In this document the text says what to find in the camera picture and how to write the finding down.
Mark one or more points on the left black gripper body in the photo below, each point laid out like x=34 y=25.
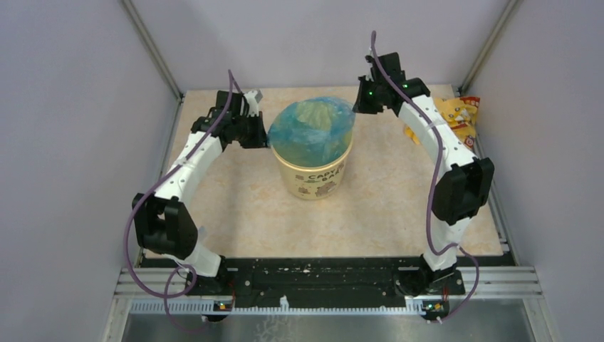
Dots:
x=248 y=131

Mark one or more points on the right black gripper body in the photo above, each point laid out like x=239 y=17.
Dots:
x=369 y=100

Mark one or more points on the blue plastic trash bag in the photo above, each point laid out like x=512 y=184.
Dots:
x=313 y=132

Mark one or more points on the yellow capybara trash bin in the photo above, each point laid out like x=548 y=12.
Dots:
x=314 y=183

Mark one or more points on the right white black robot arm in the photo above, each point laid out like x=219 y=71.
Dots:
x=461 y=181

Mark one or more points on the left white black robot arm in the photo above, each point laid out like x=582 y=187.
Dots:
x=163 y=224

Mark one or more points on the yellow crumpled snack bag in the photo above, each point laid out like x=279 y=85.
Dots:
x=461 y=115

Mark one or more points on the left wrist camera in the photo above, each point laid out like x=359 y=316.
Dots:
x=253 y=98

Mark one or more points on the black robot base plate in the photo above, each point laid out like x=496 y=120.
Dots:
x=328 y=283

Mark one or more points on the right aluminium frame post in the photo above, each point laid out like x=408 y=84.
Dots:
x=488 y=46

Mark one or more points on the aluminium frame post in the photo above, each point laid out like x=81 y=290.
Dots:
x=151 y=47
x=488 y=46

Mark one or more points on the left aluminium frame post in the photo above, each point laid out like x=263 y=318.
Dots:
x=151 y=47

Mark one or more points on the white slotted cable duct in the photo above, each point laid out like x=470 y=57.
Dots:
x=198 y=306

